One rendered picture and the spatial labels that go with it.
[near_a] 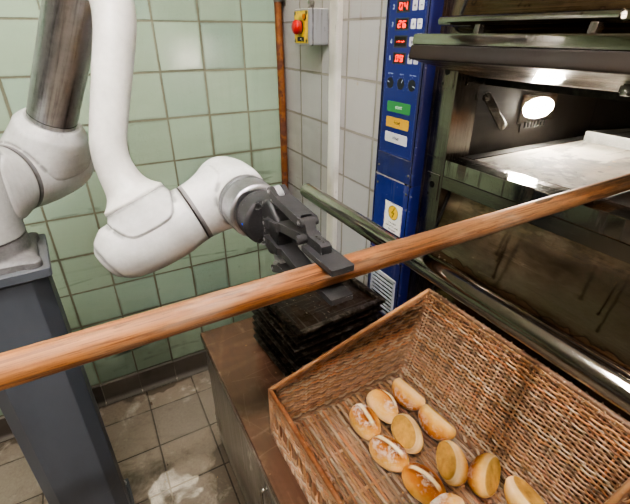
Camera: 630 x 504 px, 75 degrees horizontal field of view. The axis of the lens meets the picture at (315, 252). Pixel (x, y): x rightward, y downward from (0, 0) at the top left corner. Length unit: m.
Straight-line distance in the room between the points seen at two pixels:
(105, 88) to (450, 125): 0.70
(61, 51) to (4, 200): 0.32
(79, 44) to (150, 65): 0.61
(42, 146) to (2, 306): 0.35
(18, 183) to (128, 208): 0.42
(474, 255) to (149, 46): 1.22
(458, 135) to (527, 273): 0.35
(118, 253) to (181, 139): 1.01
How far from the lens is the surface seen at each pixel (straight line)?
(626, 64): 0.66
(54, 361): 0.42
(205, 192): 0.69
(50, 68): 1.05
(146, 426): 1.99
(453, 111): 1.02
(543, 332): 0.49
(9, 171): 1.06
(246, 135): 1.73
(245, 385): 1.22
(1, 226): 1.05
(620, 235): 0.84
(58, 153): 1.11
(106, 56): 0.73
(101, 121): 0.72
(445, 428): 1.07
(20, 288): 1.08
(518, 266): 0.96
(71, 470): 1.44
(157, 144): 1.65
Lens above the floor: 1.44
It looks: 28 degrees down
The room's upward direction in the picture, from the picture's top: straight up
